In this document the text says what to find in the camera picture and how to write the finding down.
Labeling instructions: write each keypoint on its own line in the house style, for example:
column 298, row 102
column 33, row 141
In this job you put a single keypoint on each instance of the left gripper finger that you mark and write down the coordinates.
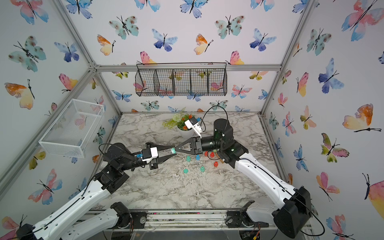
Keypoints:
column 161, row 160
column 163, row 148

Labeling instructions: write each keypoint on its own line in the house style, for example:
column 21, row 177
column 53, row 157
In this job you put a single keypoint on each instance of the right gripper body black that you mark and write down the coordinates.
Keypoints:
column 208, row 145

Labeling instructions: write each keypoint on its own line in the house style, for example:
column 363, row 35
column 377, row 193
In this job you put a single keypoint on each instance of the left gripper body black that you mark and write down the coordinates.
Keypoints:
column 152, row 167

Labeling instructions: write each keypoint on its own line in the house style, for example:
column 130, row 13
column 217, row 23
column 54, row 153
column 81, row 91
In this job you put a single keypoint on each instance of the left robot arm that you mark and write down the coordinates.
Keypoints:
column 62, row 224

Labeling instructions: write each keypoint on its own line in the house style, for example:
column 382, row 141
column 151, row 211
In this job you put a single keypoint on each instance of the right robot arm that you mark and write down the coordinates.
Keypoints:
column 292, row 207

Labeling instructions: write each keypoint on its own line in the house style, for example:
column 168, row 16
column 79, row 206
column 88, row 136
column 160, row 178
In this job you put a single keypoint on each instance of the white pot with flowers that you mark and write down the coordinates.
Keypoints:
column 178, row 122

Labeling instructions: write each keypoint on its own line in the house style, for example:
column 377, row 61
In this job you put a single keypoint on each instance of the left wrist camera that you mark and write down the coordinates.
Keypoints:
column 147, row 155

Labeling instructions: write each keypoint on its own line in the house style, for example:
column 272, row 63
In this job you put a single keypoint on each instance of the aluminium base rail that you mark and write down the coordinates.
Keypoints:
column 179, row 220

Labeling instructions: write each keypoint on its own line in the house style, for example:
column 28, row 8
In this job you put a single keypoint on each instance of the black wire wall basket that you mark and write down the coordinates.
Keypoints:
column 181, row 79

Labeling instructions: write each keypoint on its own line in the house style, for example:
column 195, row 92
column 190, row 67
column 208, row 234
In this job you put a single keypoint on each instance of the white mesh wall basket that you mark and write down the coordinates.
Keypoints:
column 72, row 129

